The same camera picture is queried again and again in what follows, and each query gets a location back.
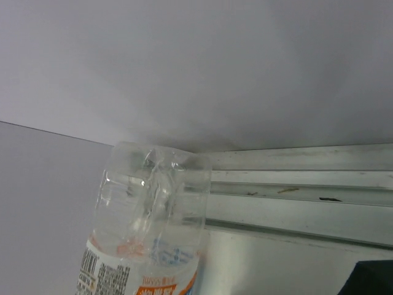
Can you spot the white orange label plastic bottle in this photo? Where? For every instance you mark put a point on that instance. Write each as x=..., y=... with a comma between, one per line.
x=148, y=225

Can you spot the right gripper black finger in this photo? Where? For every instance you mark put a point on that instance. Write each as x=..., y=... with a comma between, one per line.
x=369, y=277

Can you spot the aluminium frame rail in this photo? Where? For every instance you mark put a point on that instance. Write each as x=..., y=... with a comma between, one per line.
x=338, y=192

